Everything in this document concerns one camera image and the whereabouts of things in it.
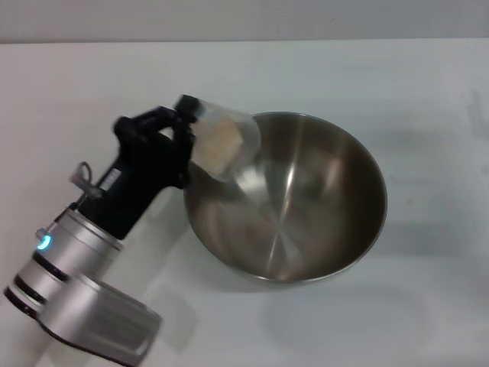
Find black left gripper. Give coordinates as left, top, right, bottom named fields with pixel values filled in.
left=78, top=93, right=207, bottom=241

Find clear plastic measuring cup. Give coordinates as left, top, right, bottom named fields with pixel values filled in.
left=189, top=97, right=261, bottom=183

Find white rice grains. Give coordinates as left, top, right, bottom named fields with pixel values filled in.
left=202, top=116, right=245, bottom=170

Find stainless steel mixing bowl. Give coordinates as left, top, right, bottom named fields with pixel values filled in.
left=182, top=111, right=389, bottom=292

